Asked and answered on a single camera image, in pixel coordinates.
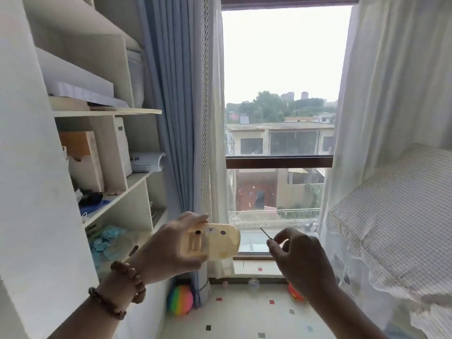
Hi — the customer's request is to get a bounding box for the white bookshelf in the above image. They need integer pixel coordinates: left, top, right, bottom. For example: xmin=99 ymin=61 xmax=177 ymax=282
xmin=0 ymin=0 xmax=170 ymax=339

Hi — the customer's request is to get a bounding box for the brown cardboard box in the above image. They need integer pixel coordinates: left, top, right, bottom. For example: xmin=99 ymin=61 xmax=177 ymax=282
xmin=58 ymin=130 xmax=105 ymax=193

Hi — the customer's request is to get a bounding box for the person's left hand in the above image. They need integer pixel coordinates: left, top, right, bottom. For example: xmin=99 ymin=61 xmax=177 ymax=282
xmin=140 ymin=212 xmax=210 ymax=286

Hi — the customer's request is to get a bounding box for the checked bed mattress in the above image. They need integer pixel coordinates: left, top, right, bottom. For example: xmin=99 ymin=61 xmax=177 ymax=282
xmin=326 ymin=143 xmax=452 ymax=339

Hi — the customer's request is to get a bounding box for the cream phone case with face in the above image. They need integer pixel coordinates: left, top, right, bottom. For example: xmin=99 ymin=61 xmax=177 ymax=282
xmin=179 ymin=223 xmax=241 ymax=261

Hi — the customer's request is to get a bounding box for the person's left forearm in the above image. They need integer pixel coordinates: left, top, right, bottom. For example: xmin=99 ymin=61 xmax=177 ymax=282
xmin=48 ymin=258 xmax=156 ymax=339

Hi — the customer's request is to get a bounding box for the blue curtain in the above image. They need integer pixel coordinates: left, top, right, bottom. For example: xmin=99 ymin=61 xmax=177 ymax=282
xmin=136 ymin=0 xmax=212 ymax=309

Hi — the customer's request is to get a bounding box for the white sheer curtain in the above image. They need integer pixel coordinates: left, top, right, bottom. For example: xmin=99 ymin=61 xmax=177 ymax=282
xmin=318 ymin=0 xmax=452 ymax=336

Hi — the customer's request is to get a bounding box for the window frame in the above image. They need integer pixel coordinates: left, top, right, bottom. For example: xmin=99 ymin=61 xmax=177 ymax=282
xmin=220 ymin=0 xmax=361 ymax=261

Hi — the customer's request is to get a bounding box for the brown wooden bead bracelet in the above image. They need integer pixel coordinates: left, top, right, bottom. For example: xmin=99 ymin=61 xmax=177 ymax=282
xmin=88 ymin=261 xmax=147 ymax=320

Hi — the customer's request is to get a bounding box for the white storage bag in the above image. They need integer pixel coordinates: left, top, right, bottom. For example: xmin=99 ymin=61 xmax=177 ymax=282
xmin=125 ymin=49 xmax=145 ymax=108

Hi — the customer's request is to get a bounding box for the rainbow coloured ball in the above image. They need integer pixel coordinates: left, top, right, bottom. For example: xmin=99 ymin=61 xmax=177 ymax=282
xmin=167 ymin=285 xmax=194 ymax=316

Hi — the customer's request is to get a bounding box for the rolled white paper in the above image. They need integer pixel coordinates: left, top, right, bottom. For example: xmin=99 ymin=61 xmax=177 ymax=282
xmin=129 ymin=152 xmax=166 ymax=173

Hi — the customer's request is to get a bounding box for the person's right hand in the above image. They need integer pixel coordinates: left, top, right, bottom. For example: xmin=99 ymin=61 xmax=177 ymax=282
xmin=266 ymin=228 xmax=339 ymax=299

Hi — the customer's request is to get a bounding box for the white paper stack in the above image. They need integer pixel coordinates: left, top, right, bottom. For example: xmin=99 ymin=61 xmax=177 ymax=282
xmin=46 ymin=81 xmax=129 ymax=109

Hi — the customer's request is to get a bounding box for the white box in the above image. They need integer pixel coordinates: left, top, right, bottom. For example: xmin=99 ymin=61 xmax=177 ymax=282
xmin=113 ymin=117 xmax=133 ymax=178

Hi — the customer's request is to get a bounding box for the white lace curtain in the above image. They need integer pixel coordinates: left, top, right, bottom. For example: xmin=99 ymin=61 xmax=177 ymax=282
xmin=201 ymin=0 xmax=235 ymax=279

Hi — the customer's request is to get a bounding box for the pile of blue packets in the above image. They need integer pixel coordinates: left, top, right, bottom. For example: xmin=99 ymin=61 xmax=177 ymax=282
xmin=88 ymin=225 xmax=127 ymax=261

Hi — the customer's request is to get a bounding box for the person's right forearm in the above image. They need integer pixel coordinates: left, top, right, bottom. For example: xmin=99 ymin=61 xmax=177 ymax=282
xmin=305 ymin=284 xmax=389 ymax=339

